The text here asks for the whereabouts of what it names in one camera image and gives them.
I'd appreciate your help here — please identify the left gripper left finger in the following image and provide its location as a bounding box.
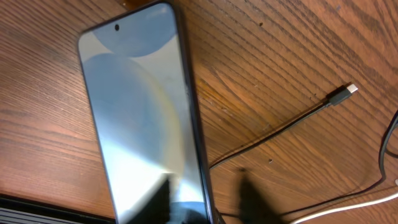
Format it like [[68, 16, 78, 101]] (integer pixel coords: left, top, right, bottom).
[[126, 175, 170, 224]]

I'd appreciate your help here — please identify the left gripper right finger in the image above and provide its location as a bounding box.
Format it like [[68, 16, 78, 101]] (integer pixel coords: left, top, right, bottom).
[[238, 169, 280, 224]]

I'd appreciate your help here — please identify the black USB charging cable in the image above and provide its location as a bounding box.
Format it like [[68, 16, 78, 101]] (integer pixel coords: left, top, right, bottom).
[[208, 83, 398, 218]]

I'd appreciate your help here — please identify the Samsung Galaxy smartphone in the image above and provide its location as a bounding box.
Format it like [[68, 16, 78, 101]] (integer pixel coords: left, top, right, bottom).
[[77, 1, 216, 223]]

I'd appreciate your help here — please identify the white power strip cord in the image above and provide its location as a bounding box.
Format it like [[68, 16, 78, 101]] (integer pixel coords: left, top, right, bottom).
[[289, 179, 398, 224]]

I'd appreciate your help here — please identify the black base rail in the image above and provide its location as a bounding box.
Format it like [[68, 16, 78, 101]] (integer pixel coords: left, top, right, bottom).
[[1, 194, 116, 224]]

